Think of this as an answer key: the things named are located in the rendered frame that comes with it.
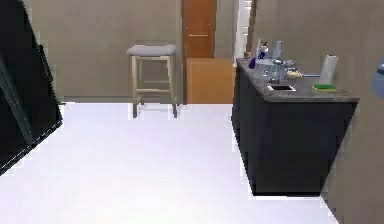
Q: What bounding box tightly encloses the grey cushioned wooden stool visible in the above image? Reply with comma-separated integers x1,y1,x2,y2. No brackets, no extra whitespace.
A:
126,44,179,119

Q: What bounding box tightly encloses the orange wooden room door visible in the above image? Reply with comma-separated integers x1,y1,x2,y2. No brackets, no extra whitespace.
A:
184,0,216,59

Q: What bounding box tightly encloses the large black fridge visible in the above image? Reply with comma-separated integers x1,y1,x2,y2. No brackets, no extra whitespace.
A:
0,0,64,177

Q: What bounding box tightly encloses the black kitchen counter cabinet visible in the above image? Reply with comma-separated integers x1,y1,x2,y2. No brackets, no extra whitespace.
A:
231,57,361,197

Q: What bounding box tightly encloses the blue grey round object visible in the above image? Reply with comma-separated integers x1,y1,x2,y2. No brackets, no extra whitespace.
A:
371,53,384,100

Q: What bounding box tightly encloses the green sponge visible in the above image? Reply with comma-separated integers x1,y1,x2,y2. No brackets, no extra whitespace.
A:
311,83,338,93

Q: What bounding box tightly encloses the pale yellow food item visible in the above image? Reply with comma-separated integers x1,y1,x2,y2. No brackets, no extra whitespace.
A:
286,69,304,80

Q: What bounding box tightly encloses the white paper towel roll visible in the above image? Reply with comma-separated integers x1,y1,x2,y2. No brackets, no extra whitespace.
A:
319,54,339,85

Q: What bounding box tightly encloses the blue soap bottle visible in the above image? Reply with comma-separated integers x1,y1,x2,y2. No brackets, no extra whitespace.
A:
257,41,270,61

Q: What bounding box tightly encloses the white rimmed black sink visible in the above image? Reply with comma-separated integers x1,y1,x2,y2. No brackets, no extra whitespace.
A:
266,84,297,93

